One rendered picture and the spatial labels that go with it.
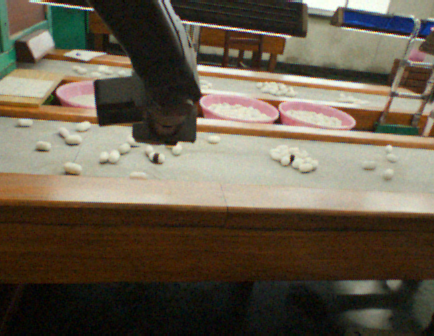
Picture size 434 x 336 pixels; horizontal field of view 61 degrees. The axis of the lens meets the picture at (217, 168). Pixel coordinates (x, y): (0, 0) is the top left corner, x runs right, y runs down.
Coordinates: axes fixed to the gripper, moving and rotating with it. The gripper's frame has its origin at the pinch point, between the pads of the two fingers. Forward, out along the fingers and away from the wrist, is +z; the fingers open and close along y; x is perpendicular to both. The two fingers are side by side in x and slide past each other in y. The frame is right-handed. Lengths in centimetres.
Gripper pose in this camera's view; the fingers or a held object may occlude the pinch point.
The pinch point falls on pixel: (161, 136)
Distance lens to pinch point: 68.4
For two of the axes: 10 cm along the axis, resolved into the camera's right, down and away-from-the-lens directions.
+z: -2.1, 2.1, 9.5
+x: -0.2, 9.8, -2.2
